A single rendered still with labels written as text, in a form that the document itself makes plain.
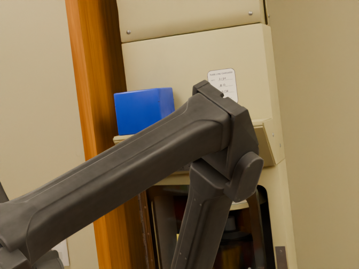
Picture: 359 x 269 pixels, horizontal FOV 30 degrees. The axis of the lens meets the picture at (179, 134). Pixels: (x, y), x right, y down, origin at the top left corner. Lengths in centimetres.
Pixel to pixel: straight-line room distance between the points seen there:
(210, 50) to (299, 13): 47
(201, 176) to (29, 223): 29
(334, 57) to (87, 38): 70
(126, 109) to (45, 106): 72
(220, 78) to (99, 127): 28
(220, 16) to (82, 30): 30
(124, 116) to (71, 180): 69
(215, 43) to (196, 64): 6
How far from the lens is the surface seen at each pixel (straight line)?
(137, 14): 151
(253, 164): 86
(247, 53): 143
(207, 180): 90
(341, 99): 184
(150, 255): 153
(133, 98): 139
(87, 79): 145
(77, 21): 146
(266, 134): 134
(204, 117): 79
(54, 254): 134
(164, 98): 140
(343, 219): 188
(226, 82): 144
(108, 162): 74
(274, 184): 144
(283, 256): 147
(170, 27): 148
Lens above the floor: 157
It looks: 3 degrees down
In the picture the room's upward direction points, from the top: 7 degrees counter-clockwise
